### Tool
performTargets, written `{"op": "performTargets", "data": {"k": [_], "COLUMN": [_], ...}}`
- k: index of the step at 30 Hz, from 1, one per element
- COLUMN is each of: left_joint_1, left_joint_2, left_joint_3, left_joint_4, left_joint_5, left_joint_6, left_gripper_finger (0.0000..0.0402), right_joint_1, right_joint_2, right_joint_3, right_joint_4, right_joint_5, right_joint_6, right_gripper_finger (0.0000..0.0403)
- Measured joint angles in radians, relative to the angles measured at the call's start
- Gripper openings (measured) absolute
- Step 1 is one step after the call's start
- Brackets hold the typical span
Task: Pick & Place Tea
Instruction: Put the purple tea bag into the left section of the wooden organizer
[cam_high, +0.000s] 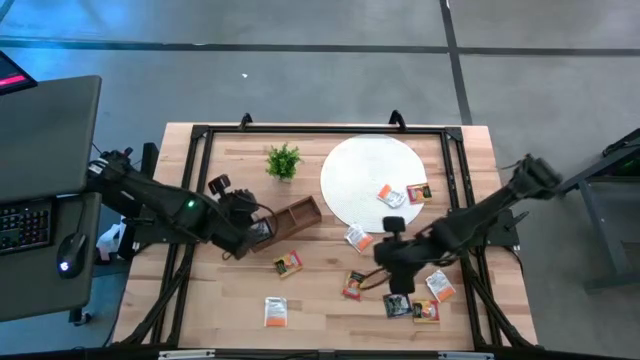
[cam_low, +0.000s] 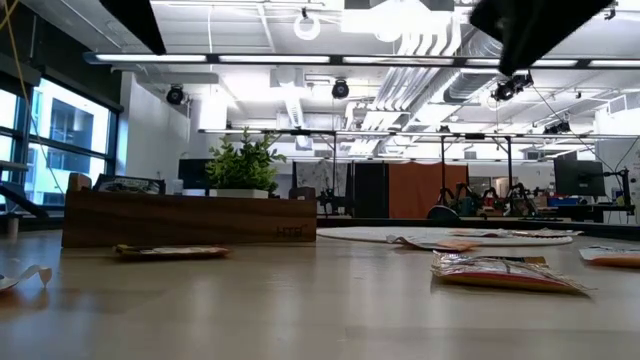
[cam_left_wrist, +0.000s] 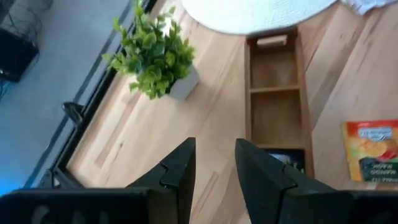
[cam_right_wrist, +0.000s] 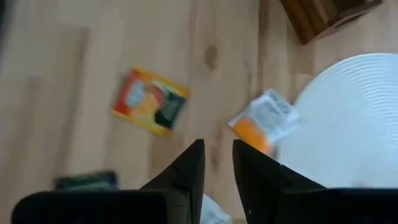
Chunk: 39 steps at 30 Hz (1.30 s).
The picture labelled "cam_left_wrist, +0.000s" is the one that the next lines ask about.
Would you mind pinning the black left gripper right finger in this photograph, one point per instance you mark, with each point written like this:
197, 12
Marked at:
267, 193

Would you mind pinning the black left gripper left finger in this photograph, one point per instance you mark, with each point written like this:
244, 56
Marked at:
174, 186

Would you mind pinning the black tea packet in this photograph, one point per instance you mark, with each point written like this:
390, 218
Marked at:
284, 157

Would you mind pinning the wooden tea organizer box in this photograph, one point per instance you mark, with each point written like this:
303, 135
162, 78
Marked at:
275, 118

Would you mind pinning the white orange tea packet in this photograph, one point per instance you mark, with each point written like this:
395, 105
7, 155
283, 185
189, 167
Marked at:
370, 5

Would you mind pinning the green plant in white pot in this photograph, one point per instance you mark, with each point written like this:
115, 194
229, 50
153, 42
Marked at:
152, 56

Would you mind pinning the white round placemat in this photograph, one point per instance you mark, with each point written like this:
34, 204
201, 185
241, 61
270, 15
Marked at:
255, 15

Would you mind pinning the black equipment case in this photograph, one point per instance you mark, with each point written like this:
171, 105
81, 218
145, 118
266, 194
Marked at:
15, 56

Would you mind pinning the black metal table frame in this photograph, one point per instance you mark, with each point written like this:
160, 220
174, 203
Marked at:
71, 141

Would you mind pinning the black frame clamp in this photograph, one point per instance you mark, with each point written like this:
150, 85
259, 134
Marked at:
73, 112

